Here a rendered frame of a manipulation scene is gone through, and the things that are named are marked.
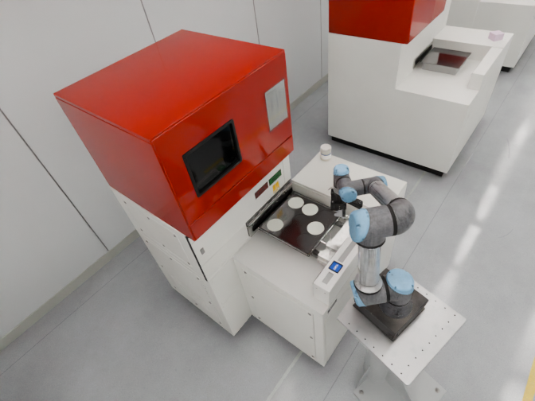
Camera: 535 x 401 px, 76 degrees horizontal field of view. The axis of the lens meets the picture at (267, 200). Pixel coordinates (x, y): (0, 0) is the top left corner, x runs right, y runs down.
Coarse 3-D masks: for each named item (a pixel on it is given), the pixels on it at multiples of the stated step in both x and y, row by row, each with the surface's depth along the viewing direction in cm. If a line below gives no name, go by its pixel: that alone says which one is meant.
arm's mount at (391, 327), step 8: (384, 272) 175; (416, 296) 164; (376, 304) 164; (416, 304) 161; (424, 304) 162; (360, 312) 172; (368, 312) 165; (376, 312) 162; (416, 312) 159; (376, 320) 162; (384, 320) 159; (392, 320) 158; (400, 320) 158; (408, 320) 157; (384, 328) 160; (392, 328) 156; (400, 328) 155; (392, 336) 160
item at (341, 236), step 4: (348, 220) 205; (344, 224) 204; (348, 224) 203; (344, 228) 202; (348, 228) 201; (340, 232) 200; (344, 232) 200; (348, 232) 199; (336, 236) 198; (340, 236) 198; (344, 236) 198; (332, 240) 197; (336, 240) 196; (340, 240) 196; (344, 240) 196; (336, 244) 194; (340, 244) 194; (328, 252) 191; (332, 252) 191; (332, 256) 189; (320, 260) 188; (324, 264) 188
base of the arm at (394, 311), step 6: (384, 306) 159; (390, 306) 156; (396, 306) 154; (402, 306) 153; (408, 306) 155; (384, 312) 160; (390, 312) 157; (396, 312) 157; (402, 312) 155; (408, 312) 157; (396, 318) 158
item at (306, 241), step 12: (276, 216) 212; (288, 216) 211; (300, 216) 210; (312, 216) 208; (324, 216) 207; (336, 216) 206; (264, 228) 206; (288, 228) 204; (300, 228) 203; (324, 228) 201; (288, 240) 198; (300, 240) 197; (312, 240) 196
